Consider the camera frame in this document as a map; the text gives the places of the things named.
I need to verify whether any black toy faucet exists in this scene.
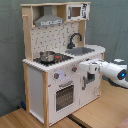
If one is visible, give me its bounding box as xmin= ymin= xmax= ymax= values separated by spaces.
xmin=66 ymin=32 xmax=83 ymax=50

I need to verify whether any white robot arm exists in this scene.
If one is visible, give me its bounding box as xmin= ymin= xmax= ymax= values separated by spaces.
xmin=79 ymin=59 xmax=128 ymax=89

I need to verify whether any wooden toy kitchen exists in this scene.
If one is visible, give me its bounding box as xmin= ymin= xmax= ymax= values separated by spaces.
xmin=22 ymin=2 xmax=105 ymax=127

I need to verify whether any red left oven knob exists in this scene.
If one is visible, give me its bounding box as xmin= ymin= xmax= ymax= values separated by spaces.
xmin=54 ymin=73 xmax=60 ymax=79

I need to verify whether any toy microwave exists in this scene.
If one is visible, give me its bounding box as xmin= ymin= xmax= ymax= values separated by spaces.
xmin=67 ymin=4 xmax=89 ymax=20

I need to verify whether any red oven knob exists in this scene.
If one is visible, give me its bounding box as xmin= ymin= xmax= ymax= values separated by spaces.
xmin=71 ymin=65 xmax=79 ymax=73
xmin=54 ymin=73 xmax=60 ymax=79

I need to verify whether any red right oven knob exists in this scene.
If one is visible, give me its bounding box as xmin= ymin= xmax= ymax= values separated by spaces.
xmin=71 ymin=65 xmax=79 ymax=73

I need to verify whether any small metal pot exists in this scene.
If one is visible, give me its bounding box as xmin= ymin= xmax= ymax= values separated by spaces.
xmin=40 ymin=51 xmax=55 ymax=62

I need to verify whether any toy oven door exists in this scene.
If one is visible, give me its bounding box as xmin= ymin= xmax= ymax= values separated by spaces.
xmin=49 ymin=79 xmax=79 ymax=117

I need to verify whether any black toy stovetop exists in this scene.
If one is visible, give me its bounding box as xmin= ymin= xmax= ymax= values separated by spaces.
xmin=35 ymin=53 xmax=71 ymax=66

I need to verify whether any white cabinet door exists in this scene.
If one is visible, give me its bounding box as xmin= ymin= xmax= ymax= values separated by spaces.
xmin=80 ymin=68 xmax=100 ymax=106

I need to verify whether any grey range hood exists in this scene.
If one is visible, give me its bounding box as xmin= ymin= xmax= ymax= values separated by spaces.
xmin=35 ymin=5 xmax=64 ymax=27

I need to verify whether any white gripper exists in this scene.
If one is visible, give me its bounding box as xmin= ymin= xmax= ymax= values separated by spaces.
xmin=79 ymin=59 xmax=100 ymax=76

